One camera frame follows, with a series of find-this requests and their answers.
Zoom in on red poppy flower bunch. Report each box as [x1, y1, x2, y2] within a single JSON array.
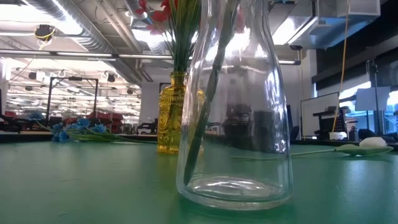
[[133, 0, 203, 74]]

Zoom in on clear glass vase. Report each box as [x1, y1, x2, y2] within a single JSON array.
[[175, 0, 294, 212]]

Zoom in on blue flower bunch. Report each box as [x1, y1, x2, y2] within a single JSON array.
[[26, 110, 158, 144], [183, 0, 242, 187]]

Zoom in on white tulip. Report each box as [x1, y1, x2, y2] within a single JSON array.
[[231, 136, 395, 162]]

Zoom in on black background gantry frame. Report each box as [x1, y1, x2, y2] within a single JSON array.
[[46, 77, 99, 124]]

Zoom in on black office chair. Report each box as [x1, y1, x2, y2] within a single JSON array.
[[289, 124, 301, 141]]

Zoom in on black tripod stand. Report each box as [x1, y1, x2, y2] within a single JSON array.
[[366, 60, 382, 136]]

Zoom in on black wire rack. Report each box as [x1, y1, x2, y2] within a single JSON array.
[[313, 106, 351, 136]]

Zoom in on ceiling tube light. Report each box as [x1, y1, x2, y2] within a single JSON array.
[[278, 58, 302, 66], [0, 49, 175, 62]]

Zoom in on yellow glass vase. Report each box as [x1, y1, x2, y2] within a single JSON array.
[[156, 70, 206, 155]]

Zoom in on whiteboard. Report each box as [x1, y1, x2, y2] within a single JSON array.
[[300, 91, 340, 139]]

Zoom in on white paper sheet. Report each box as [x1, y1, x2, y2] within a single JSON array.
[[355, 86, 392, 112]]

